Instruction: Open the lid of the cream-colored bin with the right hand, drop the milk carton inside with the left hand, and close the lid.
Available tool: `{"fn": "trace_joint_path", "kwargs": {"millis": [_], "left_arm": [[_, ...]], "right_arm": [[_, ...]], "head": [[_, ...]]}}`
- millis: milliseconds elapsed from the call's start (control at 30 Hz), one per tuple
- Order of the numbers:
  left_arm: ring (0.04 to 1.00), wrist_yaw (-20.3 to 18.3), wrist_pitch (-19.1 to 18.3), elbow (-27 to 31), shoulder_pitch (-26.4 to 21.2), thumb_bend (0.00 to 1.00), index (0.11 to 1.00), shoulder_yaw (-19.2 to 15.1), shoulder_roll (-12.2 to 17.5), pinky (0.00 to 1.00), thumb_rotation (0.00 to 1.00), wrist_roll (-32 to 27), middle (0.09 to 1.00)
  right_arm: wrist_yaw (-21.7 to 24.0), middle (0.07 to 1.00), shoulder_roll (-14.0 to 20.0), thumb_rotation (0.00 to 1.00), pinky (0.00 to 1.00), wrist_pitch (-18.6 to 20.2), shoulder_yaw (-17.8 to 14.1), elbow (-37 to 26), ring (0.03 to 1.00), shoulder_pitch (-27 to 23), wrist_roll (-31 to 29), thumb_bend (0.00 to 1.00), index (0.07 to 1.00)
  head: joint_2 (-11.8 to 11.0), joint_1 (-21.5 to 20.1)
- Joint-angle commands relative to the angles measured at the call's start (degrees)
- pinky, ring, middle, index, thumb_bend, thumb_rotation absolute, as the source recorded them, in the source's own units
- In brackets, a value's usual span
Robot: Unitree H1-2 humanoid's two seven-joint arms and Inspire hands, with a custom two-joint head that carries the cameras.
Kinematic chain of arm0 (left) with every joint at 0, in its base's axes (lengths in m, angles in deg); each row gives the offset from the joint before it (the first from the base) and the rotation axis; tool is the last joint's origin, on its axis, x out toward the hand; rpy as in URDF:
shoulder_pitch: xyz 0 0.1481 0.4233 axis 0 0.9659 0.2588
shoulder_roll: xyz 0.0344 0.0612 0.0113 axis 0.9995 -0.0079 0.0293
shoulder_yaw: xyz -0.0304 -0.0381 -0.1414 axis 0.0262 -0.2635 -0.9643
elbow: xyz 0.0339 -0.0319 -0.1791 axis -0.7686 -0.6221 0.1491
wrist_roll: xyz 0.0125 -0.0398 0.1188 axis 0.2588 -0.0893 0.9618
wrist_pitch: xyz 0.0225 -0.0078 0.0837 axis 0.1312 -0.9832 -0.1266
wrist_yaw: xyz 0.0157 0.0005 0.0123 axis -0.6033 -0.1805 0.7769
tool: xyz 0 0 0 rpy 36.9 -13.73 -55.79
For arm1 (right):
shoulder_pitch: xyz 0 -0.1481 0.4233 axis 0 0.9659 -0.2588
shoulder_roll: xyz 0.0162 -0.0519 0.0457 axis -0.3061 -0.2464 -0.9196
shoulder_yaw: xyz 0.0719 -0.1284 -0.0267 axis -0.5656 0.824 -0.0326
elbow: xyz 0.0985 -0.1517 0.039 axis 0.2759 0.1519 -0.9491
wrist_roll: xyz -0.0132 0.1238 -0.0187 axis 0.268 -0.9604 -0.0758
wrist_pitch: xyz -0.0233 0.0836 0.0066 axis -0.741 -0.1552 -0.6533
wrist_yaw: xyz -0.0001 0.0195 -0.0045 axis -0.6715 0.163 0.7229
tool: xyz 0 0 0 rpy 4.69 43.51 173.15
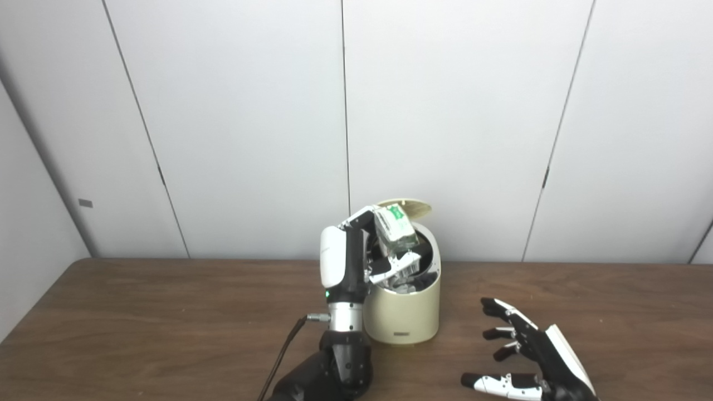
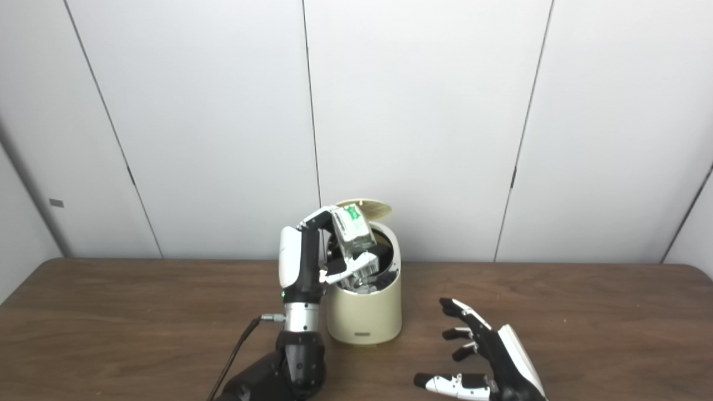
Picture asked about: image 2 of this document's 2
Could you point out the cream-colored bin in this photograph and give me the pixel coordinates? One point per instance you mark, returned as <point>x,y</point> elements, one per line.
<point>367,312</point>

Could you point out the green white milk carton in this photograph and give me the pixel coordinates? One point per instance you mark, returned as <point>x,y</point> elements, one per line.
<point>353,231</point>

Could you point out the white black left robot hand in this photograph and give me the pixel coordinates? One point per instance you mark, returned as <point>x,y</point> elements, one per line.
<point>303,262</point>

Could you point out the small gray wall tag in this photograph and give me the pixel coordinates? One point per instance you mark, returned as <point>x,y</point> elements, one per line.
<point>56,203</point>

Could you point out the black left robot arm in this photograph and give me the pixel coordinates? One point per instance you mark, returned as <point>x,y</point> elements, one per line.
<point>301,356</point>

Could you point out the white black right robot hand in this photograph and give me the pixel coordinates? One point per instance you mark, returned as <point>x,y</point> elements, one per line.
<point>509,367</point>

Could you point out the black panel hinge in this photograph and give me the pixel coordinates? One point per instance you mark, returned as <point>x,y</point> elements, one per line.
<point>130,175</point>
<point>512,177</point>

